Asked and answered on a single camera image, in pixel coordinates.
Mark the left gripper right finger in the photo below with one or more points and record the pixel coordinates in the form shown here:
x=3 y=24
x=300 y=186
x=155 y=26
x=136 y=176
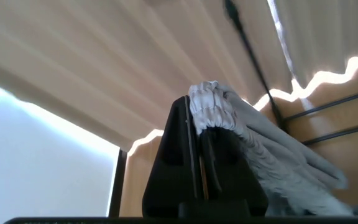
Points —
x=235 y=186

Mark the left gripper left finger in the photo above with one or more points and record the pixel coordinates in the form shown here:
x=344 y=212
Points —
x=172 y=180

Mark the pale grey shorts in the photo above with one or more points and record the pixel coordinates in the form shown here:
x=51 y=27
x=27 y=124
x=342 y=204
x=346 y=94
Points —
x=216 y=105

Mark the black clothes rack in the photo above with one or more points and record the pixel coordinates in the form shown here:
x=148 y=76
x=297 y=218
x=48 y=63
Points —
x=232 y=11

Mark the beige curtain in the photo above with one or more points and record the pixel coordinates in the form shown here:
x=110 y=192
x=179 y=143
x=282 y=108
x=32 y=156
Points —
x=104 y=62

